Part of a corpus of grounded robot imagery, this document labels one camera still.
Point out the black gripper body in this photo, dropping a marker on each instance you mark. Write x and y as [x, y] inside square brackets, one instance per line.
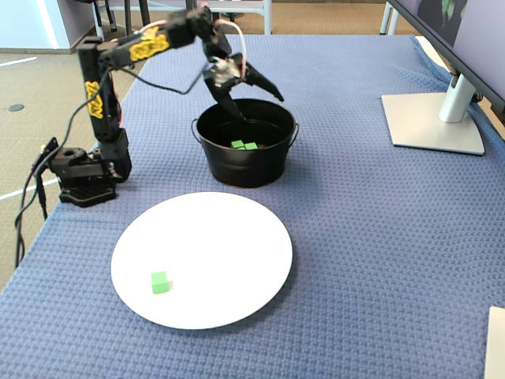
[226, 76]

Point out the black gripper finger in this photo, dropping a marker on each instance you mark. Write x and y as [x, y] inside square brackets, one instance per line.
[266, 83]
[229, 100]

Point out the green cube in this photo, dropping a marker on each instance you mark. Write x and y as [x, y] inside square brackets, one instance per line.
[251, 146]
[237, 144]
[159, 282]

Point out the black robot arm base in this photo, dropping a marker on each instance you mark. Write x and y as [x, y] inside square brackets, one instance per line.
[83, 189]

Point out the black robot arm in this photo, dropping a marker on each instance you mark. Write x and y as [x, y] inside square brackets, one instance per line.
[98, 102]

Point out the white round plate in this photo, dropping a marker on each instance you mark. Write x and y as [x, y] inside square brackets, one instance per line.
[221, 245]

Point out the black chair leg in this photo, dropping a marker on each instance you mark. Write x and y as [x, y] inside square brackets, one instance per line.
[232, 16]

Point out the black metal bucket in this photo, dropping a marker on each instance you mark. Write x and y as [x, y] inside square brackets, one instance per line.
[246, 166]

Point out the white metal table legs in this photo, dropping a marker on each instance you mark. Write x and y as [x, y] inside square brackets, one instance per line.
[98, 19]

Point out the white metal table leg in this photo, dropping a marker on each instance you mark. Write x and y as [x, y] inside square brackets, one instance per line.
[386, 19]

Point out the blue woven table cloth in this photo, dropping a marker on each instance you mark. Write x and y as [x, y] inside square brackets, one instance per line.
[355, 237]

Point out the monitor with silver stand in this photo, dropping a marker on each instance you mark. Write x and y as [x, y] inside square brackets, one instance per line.
[453, 102]

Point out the white flat panel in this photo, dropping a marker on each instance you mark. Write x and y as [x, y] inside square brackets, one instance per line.
[496, 347]

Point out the black wrist camera board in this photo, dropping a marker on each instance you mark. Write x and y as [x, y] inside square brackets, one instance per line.
[227, 71]

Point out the grey table with post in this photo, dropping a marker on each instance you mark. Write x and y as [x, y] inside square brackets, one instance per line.
[268, 17]

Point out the black metal table frame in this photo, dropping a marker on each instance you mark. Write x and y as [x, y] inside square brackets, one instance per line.
[127, 16]

